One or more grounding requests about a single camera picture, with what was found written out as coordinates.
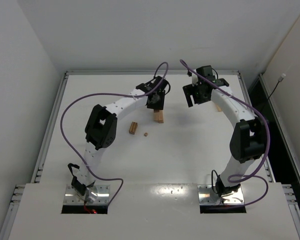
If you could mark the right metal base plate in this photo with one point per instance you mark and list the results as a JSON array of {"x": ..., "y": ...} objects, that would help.
[{"x": 208, "y": 198}]

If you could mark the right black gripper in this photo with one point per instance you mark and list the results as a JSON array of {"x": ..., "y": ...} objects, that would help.
[{"x": 193, "y": 91}]

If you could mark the metal base plate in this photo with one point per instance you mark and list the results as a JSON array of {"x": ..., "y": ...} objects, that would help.
[
  {"x": 208, "y": 198},
  {"x": 97, "y": 195}
]

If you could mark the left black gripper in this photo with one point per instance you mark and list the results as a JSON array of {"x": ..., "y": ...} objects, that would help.
[{"x": 155, "y": 103}]

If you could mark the engraved long wood block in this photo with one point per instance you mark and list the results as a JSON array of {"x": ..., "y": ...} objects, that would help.
[
  {"x": 156, "y": 114},
  {"x": 160, "y": 117}
]

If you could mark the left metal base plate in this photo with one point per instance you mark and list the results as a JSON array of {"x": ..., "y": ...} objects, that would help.
[{"x": 97, "y": 195}]

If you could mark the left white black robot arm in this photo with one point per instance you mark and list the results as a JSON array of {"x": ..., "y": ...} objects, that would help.
[{"x": 101, "y": 128}]

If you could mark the orange translucent plastic box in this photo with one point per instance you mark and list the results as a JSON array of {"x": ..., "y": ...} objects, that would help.
[{"x": 218, "y": 108}]

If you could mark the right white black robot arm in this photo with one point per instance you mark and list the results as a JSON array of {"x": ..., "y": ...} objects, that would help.
[{"x": 251, "y": 136}]

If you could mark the plain long wood block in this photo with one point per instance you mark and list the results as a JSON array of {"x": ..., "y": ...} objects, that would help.
[{"x": 130, "y": 129}]

